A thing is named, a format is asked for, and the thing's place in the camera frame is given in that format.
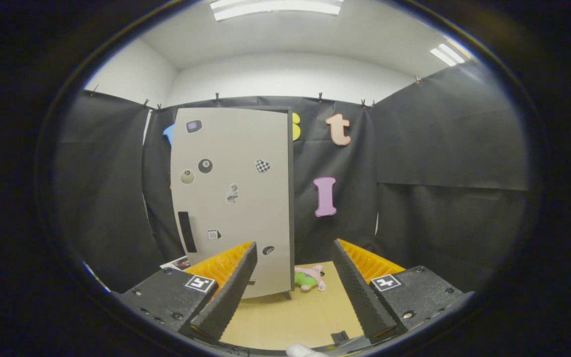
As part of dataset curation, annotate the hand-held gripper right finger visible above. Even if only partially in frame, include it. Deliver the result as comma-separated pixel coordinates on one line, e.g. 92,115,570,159
332,238,475,344

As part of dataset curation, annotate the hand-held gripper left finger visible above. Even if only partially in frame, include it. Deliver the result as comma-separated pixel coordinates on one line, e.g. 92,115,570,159
112,240,258,345

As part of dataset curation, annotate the black door handle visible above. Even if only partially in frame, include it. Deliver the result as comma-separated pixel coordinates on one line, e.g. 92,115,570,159
177,211,198,253

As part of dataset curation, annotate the grey shoe cabinet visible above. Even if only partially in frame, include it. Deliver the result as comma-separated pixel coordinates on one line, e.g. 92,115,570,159
236,105,296,300

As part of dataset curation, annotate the beige shoe cabinet door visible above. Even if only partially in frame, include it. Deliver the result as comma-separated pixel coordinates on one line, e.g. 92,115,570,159
171,107,293,299

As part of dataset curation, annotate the green and pink plush toy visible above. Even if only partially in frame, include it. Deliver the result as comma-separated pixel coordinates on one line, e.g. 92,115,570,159
293,264,327,292

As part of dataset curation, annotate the black backdrop cloth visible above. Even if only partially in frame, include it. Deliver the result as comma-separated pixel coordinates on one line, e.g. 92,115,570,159
53,59,531,293

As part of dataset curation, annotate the row of black clips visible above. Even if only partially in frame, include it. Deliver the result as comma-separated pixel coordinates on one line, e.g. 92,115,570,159
89,74,421,110

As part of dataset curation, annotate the small ceiling light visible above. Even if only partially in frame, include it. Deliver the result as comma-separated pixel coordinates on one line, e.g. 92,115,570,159
429,43,466,67

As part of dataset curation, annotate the long ceiling light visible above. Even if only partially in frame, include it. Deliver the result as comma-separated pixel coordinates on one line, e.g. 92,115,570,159
210,0,344,22

